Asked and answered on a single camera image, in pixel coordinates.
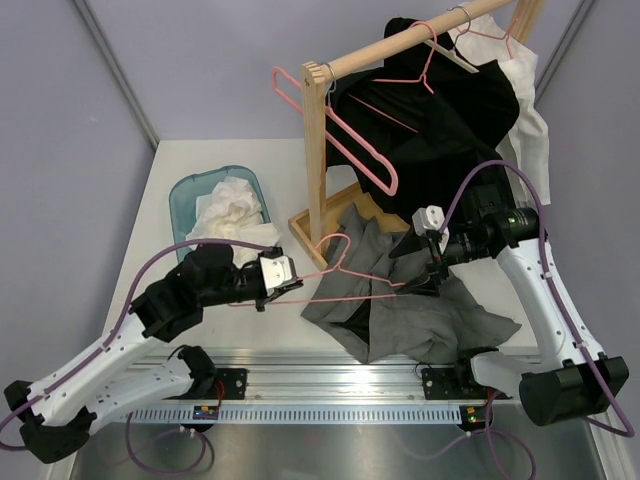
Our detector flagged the pink clothes hanger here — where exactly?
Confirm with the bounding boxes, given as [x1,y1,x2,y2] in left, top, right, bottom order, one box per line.
[271,62,400,196]

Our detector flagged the grey pleated skirt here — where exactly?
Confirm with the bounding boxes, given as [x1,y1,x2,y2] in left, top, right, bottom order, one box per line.
[301,205,521,364]

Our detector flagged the white skirt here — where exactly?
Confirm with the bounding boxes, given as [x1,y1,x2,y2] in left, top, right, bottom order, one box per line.
[186,176,281,246]

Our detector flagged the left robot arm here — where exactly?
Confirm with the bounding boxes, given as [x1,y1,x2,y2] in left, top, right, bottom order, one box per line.
[1,238,303,464]

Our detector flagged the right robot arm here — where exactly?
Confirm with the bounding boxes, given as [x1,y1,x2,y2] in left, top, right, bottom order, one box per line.
[390,186,629,426]

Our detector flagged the pink hanger with black garment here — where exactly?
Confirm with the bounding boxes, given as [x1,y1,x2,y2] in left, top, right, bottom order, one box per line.
[373,17,438,94]

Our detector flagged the pink hanger with white garment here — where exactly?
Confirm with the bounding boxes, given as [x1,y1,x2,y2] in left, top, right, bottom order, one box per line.
[449,4,520,59]

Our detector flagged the wooden clothes rack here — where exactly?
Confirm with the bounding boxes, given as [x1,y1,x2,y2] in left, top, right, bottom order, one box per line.
[287,0,546,274]

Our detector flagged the black garment on rack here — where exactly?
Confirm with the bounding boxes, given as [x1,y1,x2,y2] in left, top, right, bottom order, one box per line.
[324,16,524,239]

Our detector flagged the teal plastic basin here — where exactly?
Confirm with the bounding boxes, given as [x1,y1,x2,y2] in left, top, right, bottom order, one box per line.
[169,165,272,243]

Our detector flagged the white garment on rack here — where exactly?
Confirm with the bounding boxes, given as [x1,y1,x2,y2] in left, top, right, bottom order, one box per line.
[455,1,551,205]

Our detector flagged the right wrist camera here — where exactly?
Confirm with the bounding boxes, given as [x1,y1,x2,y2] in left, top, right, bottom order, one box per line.
[412,205,445,236]

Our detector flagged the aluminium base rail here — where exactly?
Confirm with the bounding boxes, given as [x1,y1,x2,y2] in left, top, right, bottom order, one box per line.
[114,352,546,406]

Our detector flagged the white slotted cable duct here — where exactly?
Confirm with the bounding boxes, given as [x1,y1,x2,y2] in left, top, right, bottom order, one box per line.
[124,405,462,425]

